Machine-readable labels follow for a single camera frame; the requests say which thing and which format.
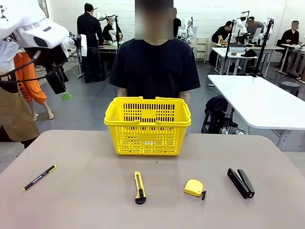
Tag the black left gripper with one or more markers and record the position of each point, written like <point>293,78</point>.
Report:
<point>50,56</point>

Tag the yellow black utility knife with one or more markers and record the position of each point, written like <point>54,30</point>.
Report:
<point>139,188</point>

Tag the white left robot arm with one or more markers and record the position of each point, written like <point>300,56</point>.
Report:
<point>35,26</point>

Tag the person's left forearm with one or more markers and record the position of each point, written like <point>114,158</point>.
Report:
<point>185,97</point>

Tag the person's right forearm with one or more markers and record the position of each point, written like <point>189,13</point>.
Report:
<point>122,91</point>

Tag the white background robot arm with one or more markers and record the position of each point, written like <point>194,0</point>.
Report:
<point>187,26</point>
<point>241,28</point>

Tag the standing person in black clothes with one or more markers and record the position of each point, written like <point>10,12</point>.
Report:
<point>89,35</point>

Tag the person in black T-shirt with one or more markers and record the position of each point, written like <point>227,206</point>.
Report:
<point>155,66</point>

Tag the yellow plastic shopping basket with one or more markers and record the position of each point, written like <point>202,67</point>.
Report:
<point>146,137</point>

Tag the background person in black shirt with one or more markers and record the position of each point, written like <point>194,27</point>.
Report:
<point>176,25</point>

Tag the bending person in black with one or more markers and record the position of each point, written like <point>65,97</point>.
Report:
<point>220,33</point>

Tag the person in grey shirt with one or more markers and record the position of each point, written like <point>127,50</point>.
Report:
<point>256,28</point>

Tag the seated person in black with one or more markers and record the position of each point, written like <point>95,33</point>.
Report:
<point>289,37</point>

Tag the mannequin with orange pants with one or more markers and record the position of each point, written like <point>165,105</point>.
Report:
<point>31,88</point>

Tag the grey background table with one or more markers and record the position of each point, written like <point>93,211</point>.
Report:
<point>109,47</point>

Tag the white black background robot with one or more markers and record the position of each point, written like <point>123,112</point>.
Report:
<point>110,26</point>

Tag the black yellow highlighter pen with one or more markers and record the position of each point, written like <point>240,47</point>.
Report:
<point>39,177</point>

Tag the white drawer cabinet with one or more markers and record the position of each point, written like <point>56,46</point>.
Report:
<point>202,50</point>

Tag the dark stool under backpack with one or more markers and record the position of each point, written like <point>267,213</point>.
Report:
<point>208,124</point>

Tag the black backpack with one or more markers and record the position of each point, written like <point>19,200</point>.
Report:
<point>216,105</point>

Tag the white background work table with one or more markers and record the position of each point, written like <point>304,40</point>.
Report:
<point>221,52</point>

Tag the yellow tape measure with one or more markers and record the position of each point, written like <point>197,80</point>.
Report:
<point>193,187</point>

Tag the black cap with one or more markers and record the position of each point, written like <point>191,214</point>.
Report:
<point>249,53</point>

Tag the large white table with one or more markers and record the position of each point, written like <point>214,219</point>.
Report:
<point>262,100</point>

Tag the black stapler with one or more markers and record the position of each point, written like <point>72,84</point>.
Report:
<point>241,182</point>

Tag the grey round stool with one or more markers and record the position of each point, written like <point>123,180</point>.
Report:
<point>289,87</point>

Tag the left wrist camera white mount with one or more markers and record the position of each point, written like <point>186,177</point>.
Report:
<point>83,45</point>

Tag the black camera pole stand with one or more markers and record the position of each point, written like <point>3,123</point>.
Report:
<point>229,47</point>
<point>263,47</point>

